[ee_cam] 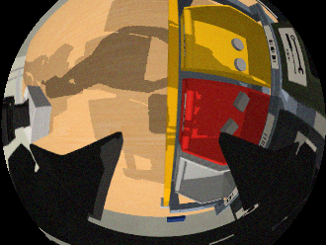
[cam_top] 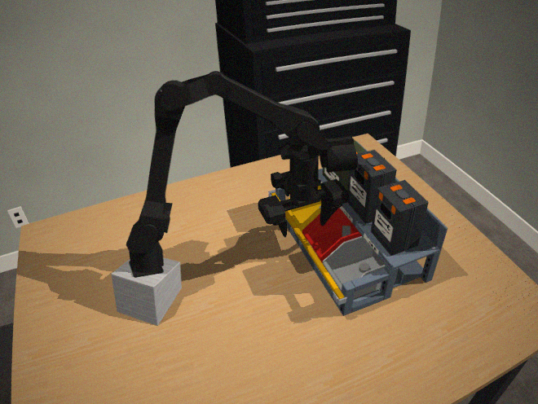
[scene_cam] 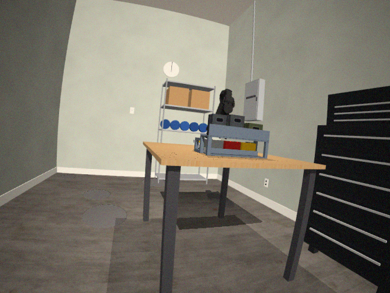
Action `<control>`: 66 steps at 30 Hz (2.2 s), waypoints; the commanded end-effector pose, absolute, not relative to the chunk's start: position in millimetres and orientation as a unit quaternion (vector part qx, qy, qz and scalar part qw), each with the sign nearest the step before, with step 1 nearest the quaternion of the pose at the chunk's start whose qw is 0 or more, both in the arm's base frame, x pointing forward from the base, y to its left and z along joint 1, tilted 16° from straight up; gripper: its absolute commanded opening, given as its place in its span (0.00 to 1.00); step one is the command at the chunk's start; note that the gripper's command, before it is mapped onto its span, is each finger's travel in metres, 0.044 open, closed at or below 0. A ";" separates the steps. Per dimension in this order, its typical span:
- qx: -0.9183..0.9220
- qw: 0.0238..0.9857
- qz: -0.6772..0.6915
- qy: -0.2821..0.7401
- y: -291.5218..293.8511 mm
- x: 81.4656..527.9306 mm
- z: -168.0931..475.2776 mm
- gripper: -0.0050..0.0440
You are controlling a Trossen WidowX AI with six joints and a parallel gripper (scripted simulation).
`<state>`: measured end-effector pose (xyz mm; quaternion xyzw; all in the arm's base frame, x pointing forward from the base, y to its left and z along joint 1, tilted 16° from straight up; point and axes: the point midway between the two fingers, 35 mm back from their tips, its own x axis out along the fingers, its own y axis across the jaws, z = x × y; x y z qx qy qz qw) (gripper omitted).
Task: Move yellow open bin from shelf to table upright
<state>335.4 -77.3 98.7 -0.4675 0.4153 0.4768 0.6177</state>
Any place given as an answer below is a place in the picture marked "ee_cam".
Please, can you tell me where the red open bin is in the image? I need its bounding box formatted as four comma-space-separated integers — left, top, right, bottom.
179, 78, 270, 165

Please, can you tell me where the yellow long thin bar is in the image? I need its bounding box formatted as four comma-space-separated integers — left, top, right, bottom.
164, 0, 179, 205

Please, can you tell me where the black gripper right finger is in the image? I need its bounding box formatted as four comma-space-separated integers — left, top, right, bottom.
218, 132, 299, 211

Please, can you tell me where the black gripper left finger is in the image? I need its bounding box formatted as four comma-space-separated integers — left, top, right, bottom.
30, 131, 123, 221

